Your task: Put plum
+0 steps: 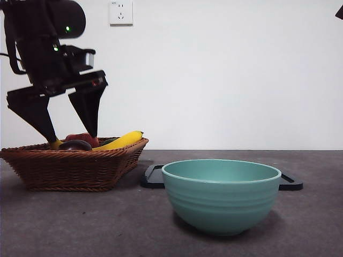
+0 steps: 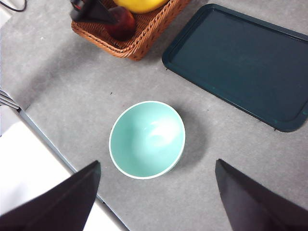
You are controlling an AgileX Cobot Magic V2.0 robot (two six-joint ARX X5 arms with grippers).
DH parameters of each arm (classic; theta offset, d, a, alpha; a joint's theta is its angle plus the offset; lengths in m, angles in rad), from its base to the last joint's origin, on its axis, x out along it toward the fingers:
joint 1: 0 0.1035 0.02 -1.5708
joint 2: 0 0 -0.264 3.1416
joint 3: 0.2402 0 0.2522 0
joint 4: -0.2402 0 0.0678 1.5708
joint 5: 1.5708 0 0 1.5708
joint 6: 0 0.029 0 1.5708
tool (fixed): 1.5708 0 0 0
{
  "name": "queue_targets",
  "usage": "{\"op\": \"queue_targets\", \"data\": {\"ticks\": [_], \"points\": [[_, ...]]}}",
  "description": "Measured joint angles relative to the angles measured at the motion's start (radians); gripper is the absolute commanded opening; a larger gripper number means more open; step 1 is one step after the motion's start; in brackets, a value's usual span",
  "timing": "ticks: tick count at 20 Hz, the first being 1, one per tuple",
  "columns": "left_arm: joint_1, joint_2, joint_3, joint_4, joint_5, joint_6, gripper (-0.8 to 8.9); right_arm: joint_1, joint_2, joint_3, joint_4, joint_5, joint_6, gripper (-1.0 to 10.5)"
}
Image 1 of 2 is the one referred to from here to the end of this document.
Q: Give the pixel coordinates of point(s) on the white wall socket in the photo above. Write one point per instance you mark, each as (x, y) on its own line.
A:
(122, 14)

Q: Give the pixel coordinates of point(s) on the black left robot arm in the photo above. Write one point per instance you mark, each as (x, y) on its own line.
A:
(40, 16)

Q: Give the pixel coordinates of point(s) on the teal ribbed bowl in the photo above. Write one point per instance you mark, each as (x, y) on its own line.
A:
(222, 203)

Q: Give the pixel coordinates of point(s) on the yellow banana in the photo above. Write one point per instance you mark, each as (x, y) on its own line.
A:
(126, 139)

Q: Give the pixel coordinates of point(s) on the red apple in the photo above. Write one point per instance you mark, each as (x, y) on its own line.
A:
(80, 137)

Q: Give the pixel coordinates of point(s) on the green avocado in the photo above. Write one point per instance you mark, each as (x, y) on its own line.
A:
(109, 141)

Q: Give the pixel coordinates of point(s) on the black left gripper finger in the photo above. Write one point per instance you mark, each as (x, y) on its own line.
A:
(32, 112)
(87, 107)

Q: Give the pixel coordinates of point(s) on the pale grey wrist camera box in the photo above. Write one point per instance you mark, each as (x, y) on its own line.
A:
(89, 59)

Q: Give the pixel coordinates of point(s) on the brown wicker basket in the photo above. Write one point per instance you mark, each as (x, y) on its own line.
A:
(69, 171)

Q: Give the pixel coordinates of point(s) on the black rectangular tray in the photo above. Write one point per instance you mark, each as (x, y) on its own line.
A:
(152, 182)

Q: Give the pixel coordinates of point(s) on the dark purple plum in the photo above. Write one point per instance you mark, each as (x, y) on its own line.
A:
(75, 146)

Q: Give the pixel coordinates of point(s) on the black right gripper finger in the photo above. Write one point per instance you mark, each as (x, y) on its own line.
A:
(341, 13)

